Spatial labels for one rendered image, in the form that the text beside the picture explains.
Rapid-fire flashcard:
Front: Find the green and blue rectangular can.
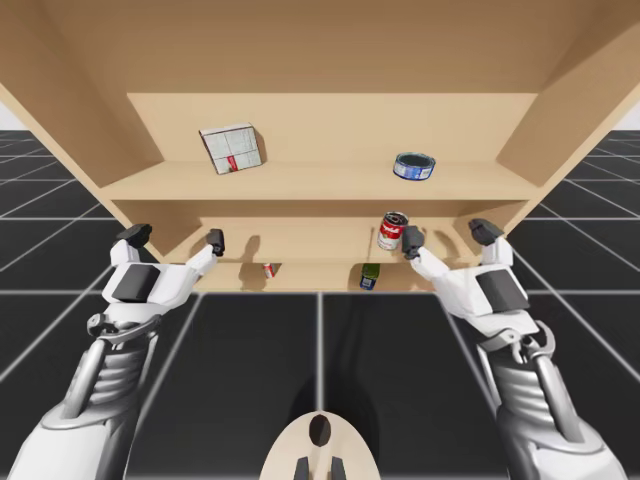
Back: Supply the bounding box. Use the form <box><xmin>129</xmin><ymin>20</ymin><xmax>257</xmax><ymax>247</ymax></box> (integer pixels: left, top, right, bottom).
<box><xmin>359</xmin><ymin>263</ymin><xmax>382</xmax><ymax>291</ymax></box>

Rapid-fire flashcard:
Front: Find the tan robot part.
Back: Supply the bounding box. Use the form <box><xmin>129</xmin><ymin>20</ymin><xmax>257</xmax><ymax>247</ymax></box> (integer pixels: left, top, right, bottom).
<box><xmin>259</xmin><ymin>408</ymin><xmax>381</xmax><ymax>480</ymax></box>

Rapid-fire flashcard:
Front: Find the blue flat can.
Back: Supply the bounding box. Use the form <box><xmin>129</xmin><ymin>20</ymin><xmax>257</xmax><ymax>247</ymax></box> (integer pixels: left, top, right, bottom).
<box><xmin>392</xmin><ymin>152</ymin><xmax>437</xmax><ymax>182</ymax></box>

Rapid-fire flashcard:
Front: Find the pale wooden shelf unit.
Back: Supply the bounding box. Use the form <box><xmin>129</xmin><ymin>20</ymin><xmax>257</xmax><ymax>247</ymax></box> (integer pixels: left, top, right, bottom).
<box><xmin>0</xmin><ymin>0</ymin><xmax>640</xmax><ymax>294</ymax></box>

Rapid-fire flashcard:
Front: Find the red and white carton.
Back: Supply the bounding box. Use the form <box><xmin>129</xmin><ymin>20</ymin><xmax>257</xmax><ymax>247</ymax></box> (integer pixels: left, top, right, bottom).
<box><xmin>198</xmin><ymin>122</ymin><xmax>266</xmax><ymax>176</ymax></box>

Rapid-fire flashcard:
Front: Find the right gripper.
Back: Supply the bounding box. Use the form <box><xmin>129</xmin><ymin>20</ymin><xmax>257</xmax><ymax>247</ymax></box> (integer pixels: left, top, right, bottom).
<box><xmin>401</xmin><ymin>217</ymin><xmax>537</xmax><ymax>332</ymax></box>

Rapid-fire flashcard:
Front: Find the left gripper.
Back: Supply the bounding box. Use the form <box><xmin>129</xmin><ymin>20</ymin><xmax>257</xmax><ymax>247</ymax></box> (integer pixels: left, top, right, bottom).
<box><xmin>101</xmin><ymin>223</ymin><xmax>226</xmax><ymax>317</ymax></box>

